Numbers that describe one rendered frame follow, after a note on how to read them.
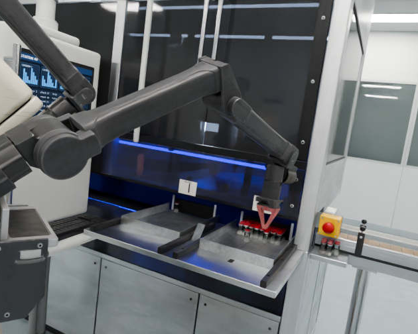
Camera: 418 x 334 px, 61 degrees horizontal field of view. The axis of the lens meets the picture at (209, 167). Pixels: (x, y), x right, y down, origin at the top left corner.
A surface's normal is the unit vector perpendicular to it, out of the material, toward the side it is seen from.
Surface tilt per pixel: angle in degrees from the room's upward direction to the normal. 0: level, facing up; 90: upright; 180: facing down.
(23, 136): 41
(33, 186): 90
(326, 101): 90
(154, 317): 90
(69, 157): 105
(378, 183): 90
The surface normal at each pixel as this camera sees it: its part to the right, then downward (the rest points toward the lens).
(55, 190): 0.92, 0.17
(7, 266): 0.57, 0.18
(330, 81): -0.44, 0.06
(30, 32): 0.59, 0.37
